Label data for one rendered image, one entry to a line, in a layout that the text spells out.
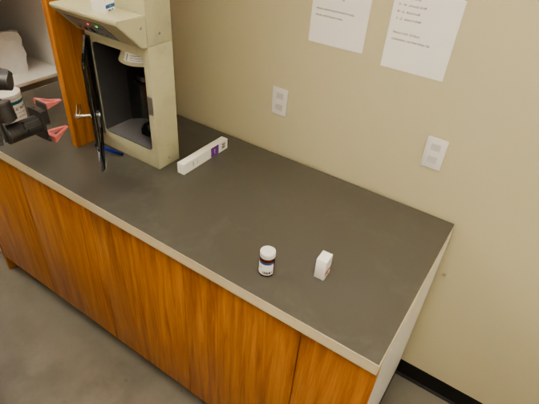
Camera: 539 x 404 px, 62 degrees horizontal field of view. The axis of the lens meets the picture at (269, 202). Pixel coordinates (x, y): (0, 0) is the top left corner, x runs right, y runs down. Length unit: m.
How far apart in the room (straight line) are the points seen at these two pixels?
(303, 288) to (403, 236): 0.44
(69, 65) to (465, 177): 1.47
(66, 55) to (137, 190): 0.56
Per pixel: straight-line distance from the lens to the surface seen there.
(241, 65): 1.90
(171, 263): 1.53
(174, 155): 1.82
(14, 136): 1.57
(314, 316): 1.25
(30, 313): 2.65
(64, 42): 1.85
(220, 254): 1.39
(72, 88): 1.91
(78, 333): 2.49
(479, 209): 1.70
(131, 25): 1.53
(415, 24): 1.54
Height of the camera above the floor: 1.90
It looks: 36 degrees down
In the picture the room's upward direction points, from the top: 5 degrees clockwise
